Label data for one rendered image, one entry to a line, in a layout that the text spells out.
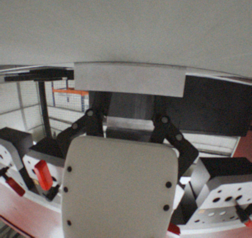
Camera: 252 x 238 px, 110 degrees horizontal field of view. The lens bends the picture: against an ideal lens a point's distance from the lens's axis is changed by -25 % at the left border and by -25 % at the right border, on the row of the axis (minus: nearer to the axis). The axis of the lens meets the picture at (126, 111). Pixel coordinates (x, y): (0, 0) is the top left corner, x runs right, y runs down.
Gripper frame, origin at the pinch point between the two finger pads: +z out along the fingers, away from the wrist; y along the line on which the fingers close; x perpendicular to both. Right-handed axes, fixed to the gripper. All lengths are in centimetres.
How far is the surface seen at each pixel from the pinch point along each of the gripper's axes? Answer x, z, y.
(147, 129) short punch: -7.7, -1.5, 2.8
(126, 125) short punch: -7.5, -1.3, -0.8
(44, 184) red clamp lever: -7.8, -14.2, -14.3
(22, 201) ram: -28, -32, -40
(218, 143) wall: -421, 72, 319
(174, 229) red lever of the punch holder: -14.3, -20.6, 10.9
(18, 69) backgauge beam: -18, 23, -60
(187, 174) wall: -549, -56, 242
